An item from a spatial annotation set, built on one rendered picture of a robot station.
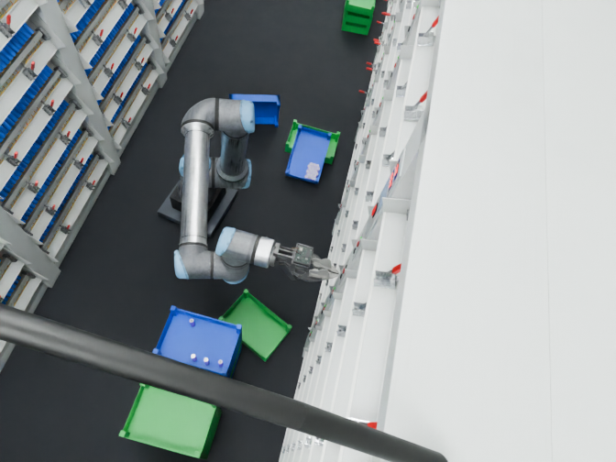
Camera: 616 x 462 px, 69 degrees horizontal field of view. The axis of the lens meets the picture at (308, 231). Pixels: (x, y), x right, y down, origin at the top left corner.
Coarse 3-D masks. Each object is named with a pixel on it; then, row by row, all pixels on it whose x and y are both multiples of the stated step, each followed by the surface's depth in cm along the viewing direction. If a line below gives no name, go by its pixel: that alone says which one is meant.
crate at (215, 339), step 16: (176, 320) 190; (208, 320) 190; (160, 336) 181; (176, 336) 187; (192, 336) 188; (208, 336) 189; (224, 336) 190; (160, 352) 181; (176, 352) 184; (192, 352) 185; (208, 352) 186; (224, 352) 187; (208, 368) 178; (224, 368) 176
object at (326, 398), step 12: (348, 276) 126; (348, 288) 126; (348, 300) 124; (348, 312) 122; (336, 324) 121; (336, 336) 119; (336, 348) 117; (336, 360) 116; (336, 372) 114; (324, 384) 113; (324, 396) 112; (324, 408) 110; (312, 444) 107; (312, 456) 105
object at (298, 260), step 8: (280, 248) 133; (288, 248) 135; (296, 248) 134; (304, 248) 135; (312, 248) 135; (272, 256) 134; (280, 256) 133; (288, 256) 133; (296, 256) 133; (304, 256) 134; (272, 264) 136; (288, 264) 138; (296, 264) 132; (304, 264) 133; (296, 272) 137; (304, 272) 137
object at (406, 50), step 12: (408, 48) 140; (408, 60) 143; (408, 72) 140; (396, 84) 139; (396, 96) 136; (396, 108) 133; (396, 120) 131; (396, 132) 128; (384, 144) 127; (384, 156) 123; (384, 168) 123; (384, 180) 121; (372, 204) 117
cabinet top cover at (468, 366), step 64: (448, 0) 90; (512, 0) 93; (448, 64) 81; (512, 64) 83; (448, 128) 74; (512, 128) 76; (448, 192) 68; (512, 192) 70; (448, 256) 63; (512, 256) 64; (448, 320) 59; (512, 320) 60; (384, 384) 57; (448, 384) 55; (512, 384) 56; (448, 448) 51; (512, 448) 52
